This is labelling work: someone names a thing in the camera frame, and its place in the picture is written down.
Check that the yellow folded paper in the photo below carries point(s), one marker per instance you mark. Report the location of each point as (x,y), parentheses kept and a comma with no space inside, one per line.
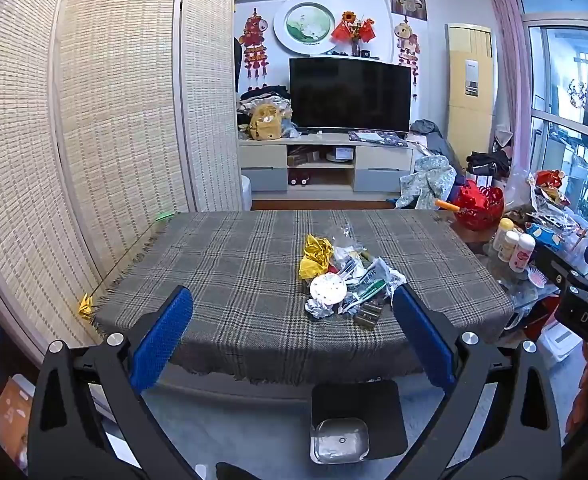
(86,306)

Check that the cartoon hanging ornament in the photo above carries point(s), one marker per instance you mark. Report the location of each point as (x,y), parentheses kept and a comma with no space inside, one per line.
(406,42)

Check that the cardboard box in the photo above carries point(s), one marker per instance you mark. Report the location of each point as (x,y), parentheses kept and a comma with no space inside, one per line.
(11,415)

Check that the blue box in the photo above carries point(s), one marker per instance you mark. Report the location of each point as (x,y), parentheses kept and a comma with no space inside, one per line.
(546,236)

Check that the red basket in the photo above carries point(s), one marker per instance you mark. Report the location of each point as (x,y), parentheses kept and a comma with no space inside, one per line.
(478,205)

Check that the yellow foil wrapper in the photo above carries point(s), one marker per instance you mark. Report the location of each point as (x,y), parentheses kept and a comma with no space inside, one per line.
(315,255)

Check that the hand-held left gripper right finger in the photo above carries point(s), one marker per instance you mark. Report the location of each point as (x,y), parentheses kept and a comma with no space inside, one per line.
(421,335)

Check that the pile of clothes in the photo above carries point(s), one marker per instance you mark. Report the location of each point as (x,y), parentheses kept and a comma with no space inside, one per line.
(261,95)

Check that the round framed wall picture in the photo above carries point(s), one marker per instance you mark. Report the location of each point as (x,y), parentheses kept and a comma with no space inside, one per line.
(305,25)

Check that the grey plaid tablecloth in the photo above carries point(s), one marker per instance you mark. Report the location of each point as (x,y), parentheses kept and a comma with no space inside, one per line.
(234,285)

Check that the pink curtain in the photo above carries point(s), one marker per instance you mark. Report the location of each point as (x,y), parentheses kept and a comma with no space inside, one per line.
(508,60)

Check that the white green medicine packet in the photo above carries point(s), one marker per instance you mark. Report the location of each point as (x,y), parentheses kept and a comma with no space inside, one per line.
(373,280)

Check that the black trash bin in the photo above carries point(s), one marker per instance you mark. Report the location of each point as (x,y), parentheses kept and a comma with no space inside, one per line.
(358,410)

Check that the grey clothes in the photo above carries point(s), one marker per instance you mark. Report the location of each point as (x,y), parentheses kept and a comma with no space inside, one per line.
(431,137)

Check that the dark jacket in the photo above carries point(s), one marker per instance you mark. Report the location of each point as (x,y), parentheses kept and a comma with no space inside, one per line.
(488,161)

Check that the floral cloth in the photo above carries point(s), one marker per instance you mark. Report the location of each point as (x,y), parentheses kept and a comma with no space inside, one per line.
(426,180)

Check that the red fish hanging ornament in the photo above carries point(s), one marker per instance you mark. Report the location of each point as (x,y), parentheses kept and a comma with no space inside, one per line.
(254,35)

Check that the yellow standing air conditioner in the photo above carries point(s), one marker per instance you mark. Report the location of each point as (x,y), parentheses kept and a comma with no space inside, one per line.
(468,75)

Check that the window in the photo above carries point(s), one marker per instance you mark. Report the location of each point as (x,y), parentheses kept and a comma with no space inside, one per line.
(568,110)

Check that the red flower decoration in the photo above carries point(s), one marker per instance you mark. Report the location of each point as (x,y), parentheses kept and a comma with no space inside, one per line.
(352,30)

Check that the white television cabinet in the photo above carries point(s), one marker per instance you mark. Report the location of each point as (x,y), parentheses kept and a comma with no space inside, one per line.
(269,157)

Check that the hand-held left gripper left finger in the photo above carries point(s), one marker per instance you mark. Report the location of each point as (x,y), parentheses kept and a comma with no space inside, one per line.
(164,340)

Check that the clear plastic bag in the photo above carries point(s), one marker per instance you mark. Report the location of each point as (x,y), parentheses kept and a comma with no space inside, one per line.
(341,235)

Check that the small white bottle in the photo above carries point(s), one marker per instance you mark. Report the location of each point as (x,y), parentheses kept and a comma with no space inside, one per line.
(509,247)

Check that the white round lid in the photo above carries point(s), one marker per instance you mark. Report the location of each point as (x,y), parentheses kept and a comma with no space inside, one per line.
(328,290)

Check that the dark printed mat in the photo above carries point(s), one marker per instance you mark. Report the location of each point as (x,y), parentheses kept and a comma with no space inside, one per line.
(377,137)

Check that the pink hair brush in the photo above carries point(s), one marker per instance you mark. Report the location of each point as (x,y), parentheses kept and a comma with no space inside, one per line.
(539,276)

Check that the black flat television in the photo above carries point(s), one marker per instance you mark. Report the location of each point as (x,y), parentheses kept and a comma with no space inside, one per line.
(349,92)

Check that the white bottle yellow lid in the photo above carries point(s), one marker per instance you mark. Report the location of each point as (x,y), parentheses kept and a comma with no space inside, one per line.
(502,235)

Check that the white bottle pink label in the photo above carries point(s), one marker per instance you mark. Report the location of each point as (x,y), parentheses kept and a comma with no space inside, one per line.
(522,255)

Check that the small brown box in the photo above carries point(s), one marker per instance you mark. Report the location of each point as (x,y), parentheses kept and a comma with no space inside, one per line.
(367,316)

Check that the yellow backpack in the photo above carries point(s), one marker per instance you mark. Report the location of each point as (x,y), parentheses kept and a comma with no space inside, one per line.
(265,122)

